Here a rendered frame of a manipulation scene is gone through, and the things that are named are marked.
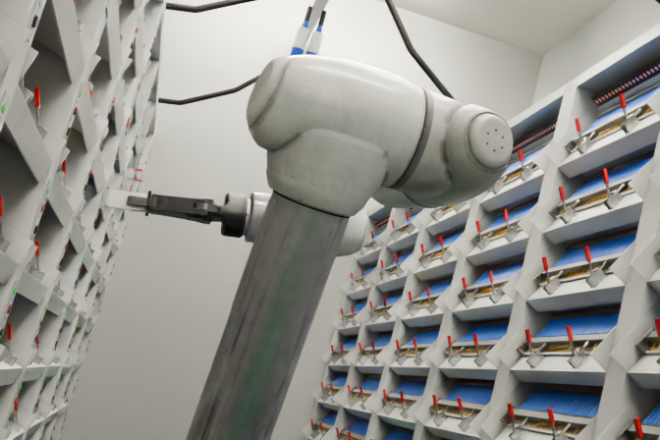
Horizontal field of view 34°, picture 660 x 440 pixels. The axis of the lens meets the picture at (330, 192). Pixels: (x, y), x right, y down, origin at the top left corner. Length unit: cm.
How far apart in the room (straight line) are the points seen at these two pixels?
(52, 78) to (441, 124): 103
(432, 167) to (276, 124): 19
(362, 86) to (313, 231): 18
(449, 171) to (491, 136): 7
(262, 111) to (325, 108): 7
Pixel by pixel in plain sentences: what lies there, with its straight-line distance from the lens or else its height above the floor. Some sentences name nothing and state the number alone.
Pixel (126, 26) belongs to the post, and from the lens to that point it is 290.
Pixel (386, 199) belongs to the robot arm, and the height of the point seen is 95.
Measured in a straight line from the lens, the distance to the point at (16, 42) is 143.
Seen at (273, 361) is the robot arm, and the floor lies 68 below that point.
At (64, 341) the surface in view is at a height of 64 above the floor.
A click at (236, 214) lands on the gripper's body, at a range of 182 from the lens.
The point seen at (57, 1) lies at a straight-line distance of 169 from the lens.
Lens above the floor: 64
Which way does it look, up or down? 11 degrees up
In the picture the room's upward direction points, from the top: 16 degrees clockwise
